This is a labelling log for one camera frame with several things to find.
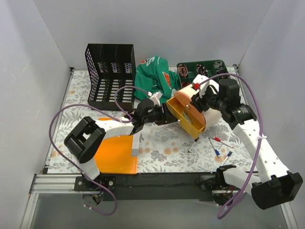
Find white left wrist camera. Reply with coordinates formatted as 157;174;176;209
147;92;163;106

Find red-capped marker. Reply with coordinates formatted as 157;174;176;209
213;137;234;148

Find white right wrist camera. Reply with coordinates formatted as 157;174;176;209
192;74;219;97

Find green compartment organizer tray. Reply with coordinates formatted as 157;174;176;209
176;60;229;89

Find green sweatshirt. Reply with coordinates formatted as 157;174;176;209
134;56;181;104

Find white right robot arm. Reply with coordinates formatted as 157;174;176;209
191;76;303;209

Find orange notebook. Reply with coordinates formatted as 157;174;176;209
94;116;141;175

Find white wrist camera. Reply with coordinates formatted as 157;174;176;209
192;74;219;97
147;92;163;106

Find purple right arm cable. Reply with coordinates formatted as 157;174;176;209
199;73;264;219

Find white-spotted black rolled tie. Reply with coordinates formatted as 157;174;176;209
195;64;208;76

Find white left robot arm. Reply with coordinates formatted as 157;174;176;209
64;99;178;191

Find black mesh file holder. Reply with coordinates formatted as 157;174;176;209
85;43;136;111

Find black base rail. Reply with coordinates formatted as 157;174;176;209
73;170;241;202

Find blue-capped marker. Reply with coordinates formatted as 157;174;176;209
221;151;232;166
208;138;220;157

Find pink black rolled tie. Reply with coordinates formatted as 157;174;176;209
177;64;188;78

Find orange black rolled tie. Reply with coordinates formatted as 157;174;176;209
182;82;190;88

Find white drawer organizer box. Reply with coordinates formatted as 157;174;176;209
166;84;222;139

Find grey folded sock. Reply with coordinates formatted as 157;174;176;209
213;60;227;74

